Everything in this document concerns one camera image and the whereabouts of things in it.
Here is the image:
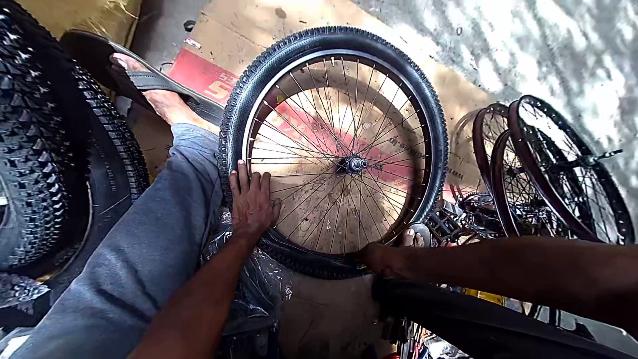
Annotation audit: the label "person's right hand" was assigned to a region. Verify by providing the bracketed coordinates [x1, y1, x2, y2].
[357, 242, 410, 280]

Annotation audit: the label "person's left hand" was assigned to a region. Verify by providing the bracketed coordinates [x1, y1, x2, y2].
[229, 160, 282, 242]

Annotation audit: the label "spoked bicycle wheel rim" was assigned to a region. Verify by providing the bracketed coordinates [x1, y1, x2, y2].
[242, 49, 433, 256]

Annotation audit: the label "black knobby bicycle tire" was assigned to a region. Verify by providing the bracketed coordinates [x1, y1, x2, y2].
[218, 26, 449, 280]

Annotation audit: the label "person's left forearm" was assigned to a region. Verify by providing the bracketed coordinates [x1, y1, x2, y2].
[127, 232, 260, 359]

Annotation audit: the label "person's right forearm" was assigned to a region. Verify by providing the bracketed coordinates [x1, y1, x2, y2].
[405, 236, 638, 337]

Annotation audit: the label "clear plastic wrapping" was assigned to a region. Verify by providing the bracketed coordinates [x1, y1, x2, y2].
[200, 209, 294, 345]

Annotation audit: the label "person's legs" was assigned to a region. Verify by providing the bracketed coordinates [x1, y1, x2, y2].
[7, 29, 638, 359]

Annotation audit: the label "cardboard sheet with red print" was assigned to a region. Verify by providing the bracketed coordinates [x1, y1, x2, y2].
[125, 0, 504, 359]

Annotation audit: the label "pile of bicycle parts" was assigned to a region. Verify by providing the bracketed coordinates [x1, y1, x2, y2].
[391, 184, 619, 359]

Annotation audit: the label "yellow object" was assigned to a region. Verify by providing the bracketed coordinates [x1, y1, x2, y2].
[463, 288, 506, 307]

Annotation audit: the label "black tire with fine tread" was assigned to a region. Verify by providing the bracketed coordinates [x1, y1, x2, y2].
[5, 0, 150, 312]

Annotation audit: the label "dark red spoked wheel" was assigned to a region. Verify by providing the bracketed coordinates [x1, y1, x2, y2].
[508, 95, 636, 245]
[472, 103, 524, 200]
[490, 127, 596, 238]

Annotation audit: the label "large thick knobby tire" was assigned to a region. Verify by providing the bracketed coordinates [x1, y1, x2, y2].
[0, 0, 93, 280]

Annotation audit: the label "yellow wrapped package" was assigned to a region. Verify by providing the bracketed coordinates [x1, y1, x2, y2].
[15, 0, 143, 48]

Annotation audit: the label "crumpled clear plastic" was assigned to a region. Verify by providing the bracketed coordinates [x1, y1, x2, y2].
[0, 272, 51, 310]

